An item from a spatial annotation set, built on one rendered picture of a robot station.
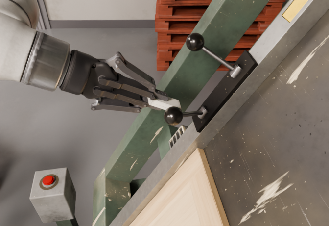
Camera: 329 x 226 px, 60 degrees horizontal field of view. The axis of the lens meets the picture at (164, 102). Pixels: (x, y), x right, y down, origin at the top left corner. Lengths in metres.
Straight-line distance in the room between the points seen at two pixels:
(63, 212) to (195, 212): 0.67
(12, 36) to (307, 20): 0.48
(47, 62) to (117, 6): 3.66
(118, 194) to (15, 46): 0.78
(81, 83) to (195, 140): 0.30
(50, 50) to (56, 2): 3.81
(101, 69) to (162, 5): 2.43
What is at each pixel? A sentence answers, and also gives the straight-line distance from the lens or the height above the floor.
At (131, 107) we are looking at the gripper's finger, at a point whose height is 1.46.
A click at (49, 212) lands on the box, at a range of 1.22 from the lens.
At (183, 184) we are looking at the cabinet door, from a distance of 0.71.
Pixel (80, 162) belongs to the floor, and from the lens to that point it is 2.41.
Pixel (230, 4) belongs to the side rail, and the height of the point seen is 1.55.
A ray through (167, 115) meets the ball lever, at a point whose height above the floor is 1.46.
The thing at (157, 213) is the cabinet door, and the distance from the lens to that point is 0.80.
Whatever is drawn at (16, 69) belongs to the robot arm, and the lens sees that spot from 0.49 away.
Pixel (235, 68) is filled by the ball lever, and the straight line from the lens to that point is 0.59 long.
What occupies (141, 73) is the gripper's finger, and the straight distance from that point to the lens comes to 0.53.
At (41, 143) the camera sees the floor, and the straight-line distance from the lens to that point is 2.65.
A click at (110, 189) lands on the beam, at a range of 1.13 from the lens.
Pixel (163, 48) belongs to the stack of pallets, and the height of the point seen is 0.29.
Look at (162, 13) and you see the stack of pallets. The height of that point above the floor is 0.67.
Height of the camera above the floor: 1.83
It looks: 41 degrees down
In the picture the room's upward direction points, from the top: straight up
